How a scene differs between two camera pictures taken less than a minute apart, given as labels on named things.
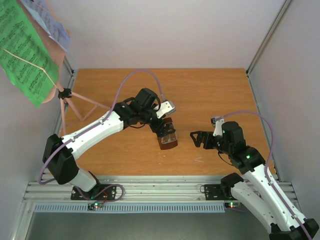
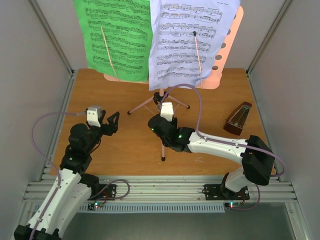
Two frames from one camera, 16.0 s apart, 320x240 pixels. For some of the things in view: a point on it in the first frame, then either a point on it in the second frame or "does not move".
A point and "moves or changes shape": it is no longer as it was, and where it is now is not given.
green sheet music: (24, 57) to (118, 37)
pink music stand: (82, 106) to (161, 98)
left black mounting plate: (100, 192) does not move
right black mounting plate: (214, 192) does not move
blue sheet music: (41, 9) to (186, 37)
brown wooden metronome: (169, 141) moves or changes shape
